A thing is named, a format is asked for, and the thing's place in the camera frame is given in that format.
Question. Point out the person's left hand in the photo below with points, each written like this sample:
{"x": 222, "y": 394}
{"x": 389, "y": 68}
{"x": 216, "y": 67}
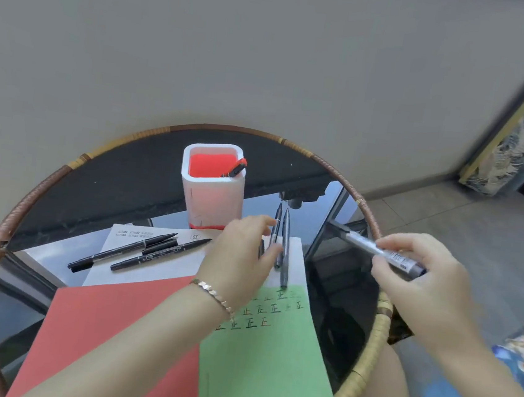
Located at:
{"x": 232, "y": 263}

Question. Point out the person's right hand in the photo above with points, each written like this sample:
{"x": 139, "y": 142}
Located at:
{"x": 438, "y": 298}

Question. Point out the person's right thumb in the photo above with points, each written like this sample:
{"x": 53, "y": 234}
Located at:
{"x": 387, "y": 272}

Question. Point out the person's left thumb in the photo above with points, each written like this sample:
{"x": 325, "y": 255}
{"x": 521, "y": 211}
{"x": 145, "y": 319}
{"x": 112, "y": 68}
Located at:
{"x": 269, "y": 260}

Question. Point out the silver marker pen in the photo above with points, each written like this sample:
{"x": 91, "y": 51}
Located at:
{"x": 364, "y": 244}

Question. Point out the thin grey pen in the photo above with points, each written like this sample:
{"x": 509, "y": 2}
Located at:
{"x": 278, "y": 221}
{"x": 285, "y": 254}

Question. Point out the person's left forearm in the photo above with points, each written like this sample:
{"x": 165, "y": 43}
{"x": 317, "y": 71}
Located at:
{"x": 143, "y": 347}

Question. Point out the white pen holder red inside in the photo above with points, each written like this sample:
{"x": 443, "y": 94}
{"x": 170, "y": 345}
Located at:
{"x": 210, "y": 200}

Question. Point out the white paper sheet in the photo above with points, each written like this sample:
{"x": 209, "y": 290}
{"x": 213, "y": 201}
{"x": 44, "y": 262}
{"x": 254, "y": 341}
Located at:
{"x": 180, "y": 264}

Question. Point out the red capped pen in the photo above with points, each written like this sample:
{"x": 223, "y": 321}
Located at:
{"x": 237, "y": 168}

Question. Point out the black marker pen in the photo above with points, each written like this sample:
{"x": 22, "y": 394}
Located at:
{"x": 163, "y": 253}
{"x": 121, "y": 252}

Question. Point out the green paper sheet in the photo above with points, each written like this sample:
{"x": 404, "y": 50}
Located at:
{"x": 262, "y": 369}

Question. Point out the person's leg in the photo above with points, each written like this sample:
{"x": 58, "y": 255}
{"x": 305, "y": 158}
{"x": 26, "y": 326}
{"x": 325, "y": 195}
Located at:
{"x": 381, "y": 395}

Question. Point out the red paper sheet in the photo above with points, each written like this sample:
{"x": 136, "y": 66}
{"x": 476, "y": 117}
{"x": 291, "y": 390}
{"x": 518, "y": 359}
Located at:
{"x": 103, "y": 328}

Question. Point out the gold framed floral picture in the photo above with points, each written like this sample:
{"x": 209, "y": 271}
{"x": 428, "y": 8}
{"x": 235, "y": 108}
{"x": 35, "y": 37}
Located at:
{"x": 520, "y": 139}

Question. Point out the black metal table frame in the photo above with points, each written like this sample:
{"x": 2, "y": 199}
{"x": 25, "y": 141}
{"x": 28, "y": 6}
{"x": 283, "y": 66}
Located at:
{"x": 327, "y": 224}

